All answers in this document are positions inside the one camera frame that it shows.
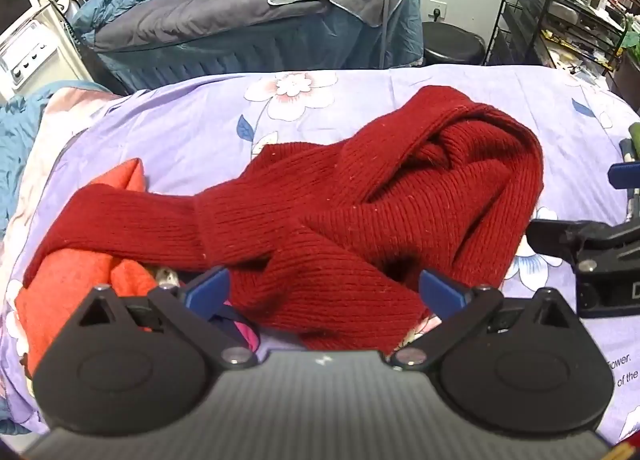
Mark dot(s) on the metal pole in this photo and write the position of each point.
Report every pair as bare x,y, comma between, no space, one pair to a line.
386,5

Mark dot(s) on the white machine with screen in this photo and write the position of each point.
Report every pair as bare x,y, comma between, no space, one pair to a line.
22,50

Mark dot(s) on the dark grey blanket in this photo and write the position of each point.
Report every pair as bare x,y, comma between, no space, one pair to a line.
200,15

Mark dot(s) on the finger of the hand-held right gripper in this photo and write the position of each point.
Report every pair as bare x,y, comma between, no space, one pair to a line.
622,176
555,235

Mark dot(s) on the purple floral bedsheet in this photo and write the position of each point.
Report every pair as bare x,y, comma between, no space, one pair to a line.
190,130

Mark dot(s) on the black metal rack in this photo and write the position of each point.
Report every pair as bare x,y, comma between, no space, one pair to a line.
525,10

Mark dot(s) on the pink and navy garment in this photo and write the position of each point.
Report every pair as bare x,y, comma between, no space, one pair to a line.
242,327

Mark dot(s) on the orange fleece garment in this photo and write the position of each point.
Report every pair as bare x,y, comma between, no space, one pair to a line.
60,285

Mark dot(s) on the black round stool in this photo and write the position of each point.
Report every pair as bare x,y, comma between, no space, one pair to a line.
450,43

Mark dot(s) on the dark red knit sweater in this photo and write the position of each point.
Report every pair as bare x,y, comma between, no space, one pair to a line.
350,220

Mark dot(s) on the massage bed with blue skirt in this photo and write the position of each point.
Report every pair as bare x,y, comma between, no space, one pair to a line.
280,55

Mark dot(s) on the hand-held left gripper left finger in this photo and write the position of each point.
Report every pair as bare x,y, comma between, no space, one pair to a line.
207,290

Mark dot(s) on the teal quilt under bedsheet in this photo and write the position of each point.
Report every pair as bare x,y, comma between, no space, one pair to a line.
15,150

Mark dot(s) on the white wall outlet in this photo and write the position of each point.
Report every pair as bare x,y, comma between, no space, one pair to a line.
438,9

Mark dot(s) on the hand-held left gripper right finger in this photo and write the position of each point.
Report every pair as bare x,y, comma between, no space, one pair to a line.
442,292

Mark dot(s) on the white patterned garment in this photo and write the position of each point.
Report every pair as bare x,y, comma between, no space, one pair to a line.
165,277

